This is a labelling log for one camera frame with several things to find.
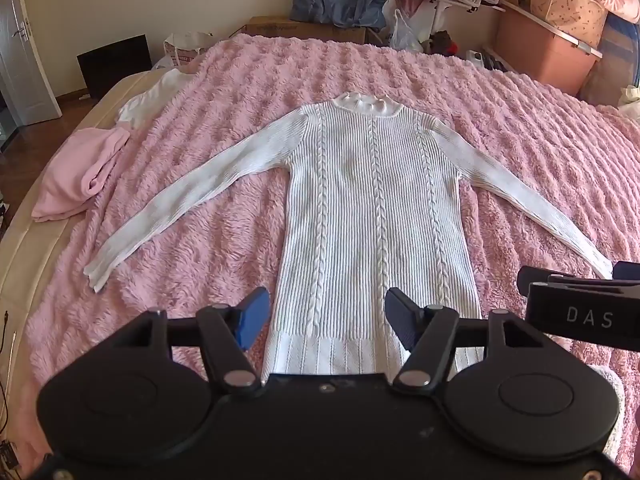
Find white cable-knit sweater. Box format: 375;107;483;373
85;93;613;375

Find blue duffel bag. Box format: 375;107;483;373
290;0;387;30

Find white plastic bag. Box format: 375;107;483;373
388;9;424;53

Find white paper shopping bag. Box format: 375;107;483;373
163;32;215;67

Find folded pink garment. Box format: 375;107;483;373
32;126;131;222

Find black panel by wall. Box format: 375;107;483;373
77;35;152;100

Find white door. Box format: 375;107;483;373
1;0;62;126

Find white garment on bed edge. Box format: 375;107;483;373
116;68;194;131

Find pink plastic storage bin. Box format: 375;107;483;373
492;2;602;96

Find pink fluffy bed blanket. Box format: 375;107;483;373
25;32;640;470

